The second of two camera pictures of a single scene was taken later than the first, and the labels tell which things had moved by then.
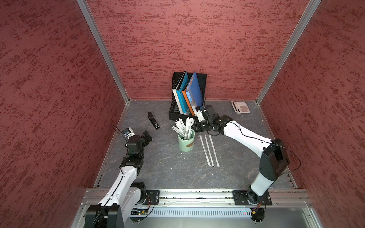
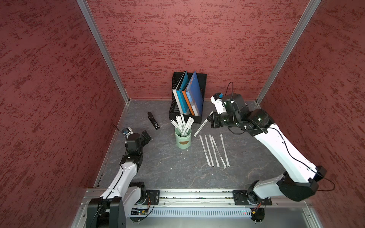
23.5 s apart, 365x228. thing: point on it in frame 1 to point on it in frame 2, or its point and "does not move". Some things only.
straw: x=212 y=163 does not move
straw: x=205 y=150 does not move
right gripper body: x=203 y=126 to x=226 y=118
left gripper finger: x=146 y=138 does not move
